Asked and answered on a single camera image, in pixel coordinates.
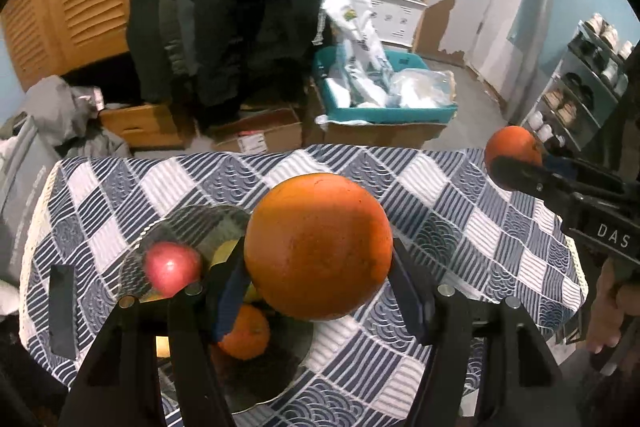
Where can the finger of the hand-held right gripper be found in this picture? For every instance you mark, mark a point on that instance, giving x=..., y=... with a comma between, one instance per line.
x=575, y=169
x=520, y=177

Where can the person's right hand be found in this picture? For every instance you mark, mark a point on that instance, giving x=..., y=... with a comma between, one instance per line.
x=605, y=307

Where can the black jacket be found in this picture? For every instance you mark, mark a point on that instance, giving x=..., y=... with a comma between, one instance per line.
x=145, y=32

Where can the wooden drawer box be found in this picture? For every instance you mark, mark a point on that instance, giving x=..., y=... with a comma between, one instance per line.
x=145, y=127

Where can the crumpled grey jacket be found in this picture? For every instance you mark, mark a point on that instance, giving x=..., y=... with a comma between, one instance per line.
x=55, y=107

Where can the grey printed tote bag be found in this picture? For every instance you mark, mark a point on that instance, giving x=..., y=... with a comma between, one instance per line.
x=25, y=207

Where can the white cloth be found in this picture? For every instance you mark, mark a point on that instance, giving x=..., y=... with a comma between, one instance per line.
x=7, y=297

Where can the white patterned box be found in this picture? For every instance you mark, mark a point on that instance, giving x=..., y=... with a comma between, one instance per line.
x=395, y=22

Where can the white printed bag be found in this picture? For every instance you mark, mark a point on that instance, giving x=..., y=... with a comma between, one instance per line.
x=360, y=42

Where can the red apple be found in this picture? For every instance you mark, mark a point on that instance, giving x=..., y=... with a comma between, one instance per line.
x=170, y=267

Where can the cardboard box with red label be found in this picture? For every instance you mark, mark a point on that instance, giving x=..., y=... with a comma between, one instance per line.
x=265, y=127

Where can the long black coat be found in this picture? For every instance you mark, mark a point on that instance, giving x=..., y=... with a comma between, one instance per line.
x=250, y=7

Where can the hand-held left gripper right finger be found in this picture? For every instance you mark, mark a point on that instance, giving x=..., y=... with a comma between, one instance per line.
x=407, y=297

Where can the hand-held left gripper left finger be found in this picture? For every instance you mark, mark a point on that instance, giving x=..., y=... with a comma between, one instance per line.
x=230, y=302

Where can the metal shoe rack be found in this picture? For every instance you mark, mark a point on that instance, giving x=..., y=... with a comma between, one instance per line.
x=552, y=74

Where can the clear plastic bag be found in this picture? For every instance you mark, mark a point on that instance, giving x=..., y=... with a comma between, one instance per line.
x=420, y=87

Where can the ribbed glass bowl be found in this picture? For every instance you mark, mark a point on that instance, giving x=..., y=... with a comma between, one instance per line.
x=280, y=367

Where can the group of shoes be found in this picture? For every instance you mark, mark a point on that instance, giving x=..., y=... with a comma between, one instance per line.
x=567, y=109

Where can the blue white patterned tablecloth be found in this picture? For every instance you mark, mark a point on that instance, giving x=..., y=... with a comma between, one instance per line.
x=450, y=217

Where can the orange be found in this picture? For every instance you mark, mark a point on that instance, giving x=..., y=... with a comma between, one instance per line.
x=320, y=247
x=247, y=332
x=512, y=144

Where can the large cardboard box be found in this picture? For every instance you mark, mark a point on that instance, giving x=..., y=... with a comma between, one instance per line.
x=380, y=134

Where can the teal plastic bin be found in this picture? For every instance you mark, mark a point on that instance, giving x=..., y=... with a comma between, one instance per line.
x=400, y=114

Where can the black smartphone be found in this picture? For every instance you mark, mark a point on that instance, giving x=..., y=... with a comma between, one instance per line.
x=62, y=307

